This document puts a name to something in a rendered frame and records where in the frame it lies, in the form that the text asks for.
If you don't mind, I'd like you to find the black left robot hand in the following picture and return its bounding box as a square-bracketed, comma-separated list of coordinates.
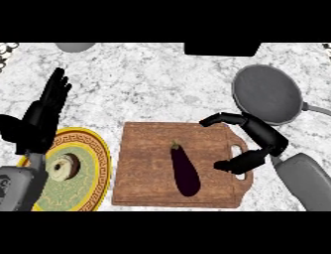
[0, 66, 75, 156]

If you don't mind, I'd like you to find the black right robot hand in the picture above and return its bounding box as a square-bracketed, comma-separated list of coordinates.
[199, 111, 290, 176]

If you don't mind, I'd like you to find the grey frying pan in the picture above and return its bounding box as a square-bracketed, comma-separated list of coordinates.
[233, 63, 331, 127]

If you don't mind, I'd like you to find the dark purple eggplant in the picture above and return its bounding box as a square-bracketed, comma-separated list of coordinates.
[169, 141, 203, 197]

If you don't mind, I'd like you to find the brown wooden cutting board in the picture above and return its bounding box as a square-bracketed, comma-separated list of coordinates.
[112, 121, 255, 209]

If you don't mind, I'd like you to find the brown and cream doughnut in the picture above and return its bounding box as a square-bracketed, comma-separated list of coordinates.
[47, 152, 83, 183]

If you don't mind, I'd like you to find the yellow green patterned plate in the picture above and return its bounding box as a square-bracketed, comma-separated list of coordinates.
[17, 126, 113, 212]

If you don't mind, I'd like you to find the grey round object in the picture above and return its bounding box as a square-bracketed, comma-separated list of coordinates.
[55, 43, 98, 54]

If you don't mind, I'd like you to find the black appliance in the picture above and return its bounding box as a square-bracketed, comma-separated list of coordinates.
[184, 43, 264, 58]

